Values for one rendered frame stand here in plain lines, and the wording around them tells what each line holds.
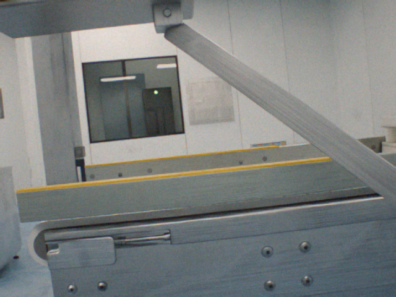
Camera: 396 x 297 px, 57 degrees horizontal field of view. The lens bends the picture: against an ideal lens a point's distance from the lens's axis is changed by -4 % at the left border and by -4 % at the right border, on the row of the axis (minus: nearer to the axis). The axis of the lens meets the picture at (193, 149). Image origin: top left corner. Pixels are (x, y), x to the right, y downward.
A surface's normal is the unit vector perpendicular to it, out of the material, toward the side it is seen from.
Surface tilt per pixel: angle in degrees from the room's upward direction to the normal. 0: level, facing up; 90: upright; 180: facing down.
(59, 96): 90
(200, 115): 90
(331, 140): 87
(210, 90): 90
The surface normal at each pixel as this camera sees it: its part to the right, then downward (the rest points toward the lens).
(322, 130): -0.53, 0.04
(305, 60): 0.17, 0.04
